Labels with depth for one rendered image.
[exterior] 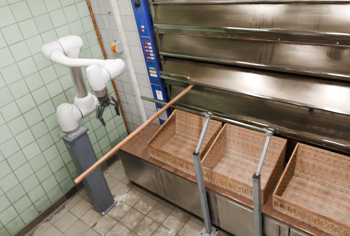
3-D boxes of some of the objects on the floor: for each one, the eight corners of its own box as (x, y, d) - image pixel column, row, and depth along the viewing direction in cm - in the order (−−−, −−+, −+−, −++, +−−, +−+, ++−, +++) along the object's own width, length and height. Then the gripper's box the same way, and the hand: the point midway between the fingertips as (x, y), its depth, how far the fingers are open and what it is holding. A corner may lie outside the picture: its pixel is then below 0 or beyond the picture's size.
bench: (159, 156, 368) (149, 118, 339) (392, 253, 224) (411, 203, 195) (127, 185, 333) (113, 146, 304) (380, 324, 189) (400, 275, 160)
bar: (166, 185, 323) (142, 94, 264) (279, 240, 248) (282, 130, 188) (147, 206, 304) (117, 112, 244) (263, 272, 228) (261, 160, 169)
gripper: (112, 85, 207) (121, 110, 218) (84, 102, 192) (95, 128, 203) (119, 86, 202) (127, 112, 213) (90, 104, 188) (101, 131, 199)
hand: (111, 119), depth 208 cm, fingers open, 13 cm apart
